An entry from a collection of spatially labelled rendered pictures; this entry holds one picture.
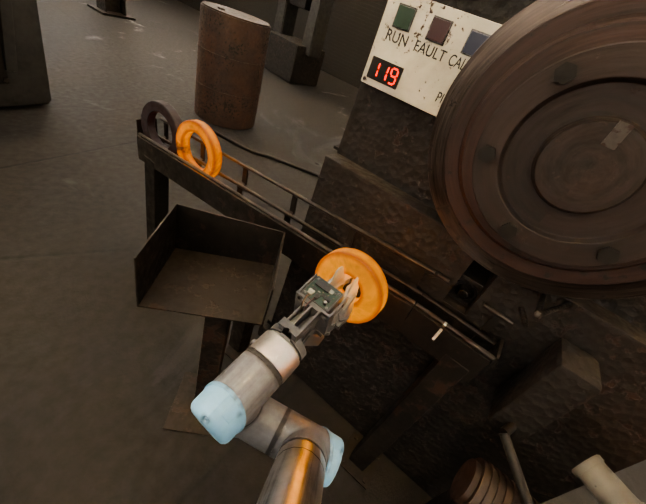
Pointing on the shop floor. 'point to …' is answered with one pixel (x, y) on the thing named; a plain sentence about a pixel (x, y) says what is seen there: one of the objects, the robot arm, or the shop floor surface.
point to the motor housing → (479, 486)
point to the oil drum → (229, 66)
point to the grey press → (15, 55)
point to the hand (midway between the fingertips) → (352, 279)
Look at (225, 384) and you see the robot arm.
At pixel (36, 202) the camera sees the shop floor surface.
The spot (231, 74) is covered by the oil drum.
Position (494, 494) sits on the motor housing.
